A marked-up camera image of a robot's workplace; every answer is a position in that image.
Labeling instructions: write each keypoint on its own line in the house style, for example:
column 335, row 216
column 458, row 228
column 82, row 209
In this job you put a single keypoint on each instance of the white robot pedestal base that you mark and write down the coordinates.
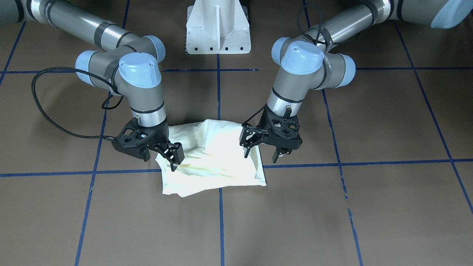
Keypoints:
column 217, row 27

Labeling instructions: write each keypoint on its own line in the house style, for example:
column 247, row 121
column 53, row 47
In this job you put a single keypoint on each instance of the cream long-sleeve cat shirt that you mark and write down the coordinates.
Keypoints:
column 213, row 158

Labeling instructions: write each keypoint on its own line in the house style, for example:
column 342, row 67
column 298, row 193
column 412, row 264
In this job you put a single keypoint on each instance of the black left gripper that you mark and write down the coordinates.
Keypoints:
column 249, row 135

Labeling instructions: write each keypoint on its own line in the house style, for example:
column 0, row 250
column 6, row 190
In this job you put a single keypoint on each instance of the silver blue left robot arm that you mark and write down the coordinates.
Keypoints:
column 305, row 62

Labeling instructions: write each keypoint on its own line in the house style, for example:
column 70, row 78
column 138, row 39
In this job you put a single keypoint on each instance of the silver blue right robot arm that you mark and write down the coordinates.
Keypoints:
column 124, row 64

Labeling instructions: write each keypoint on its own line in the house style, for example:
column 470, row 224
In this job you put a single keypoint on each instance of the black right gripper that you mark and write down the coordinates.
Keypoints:
column 159, row 133

